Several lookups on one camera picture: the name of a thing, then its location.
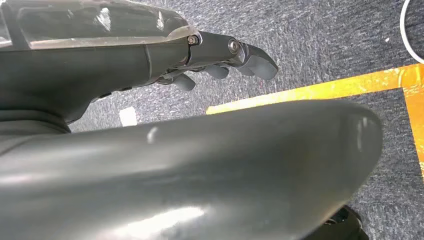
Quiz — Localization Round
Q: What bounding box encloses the small white floor sticker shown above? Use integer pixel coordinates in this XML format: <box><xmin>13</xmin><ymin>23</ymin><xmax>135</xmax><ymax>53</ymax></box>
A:
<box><xmin>118</xmin><ymin>106</ymin><xmax>138</xmax><ymax>128</ymax></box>

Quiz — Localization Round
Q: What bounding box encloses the robot left arm ribbed sleeve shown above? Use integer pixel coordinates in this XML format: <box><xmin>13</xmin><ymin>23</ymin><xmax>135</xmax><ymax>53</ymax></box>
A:
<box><xmin>0</xmin><ymin>109</ymin><xmax>71</xmax><ymax>155</ymax></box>

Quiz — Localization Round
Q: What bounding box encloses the orange floor tape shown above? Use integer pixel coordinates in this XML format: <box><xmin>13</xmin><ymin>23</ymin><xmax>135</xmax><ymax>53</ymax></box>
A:
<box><xmin>205</xmin><ymin>62</ymin><xmax>424</xmax><ymax>180</ymax></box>

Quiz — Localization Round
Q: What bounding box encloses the black robot foot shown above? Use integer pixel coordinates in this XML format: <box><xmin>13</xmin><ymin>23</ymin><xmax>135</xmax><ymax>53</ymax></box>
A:
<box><xmin>303</xmin><ymin>204</ymin><xmax>371</xmax><ymax>240</ymax></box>

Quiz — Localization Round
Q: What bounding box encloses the white floor cable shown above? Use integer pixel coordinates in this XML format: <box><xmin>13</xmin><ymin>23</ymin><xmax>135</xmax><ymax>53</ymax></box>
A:
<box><xmin>399</xmin><ymin>0</ymin><xmax>424</xmax><ymax>65</ymax></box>

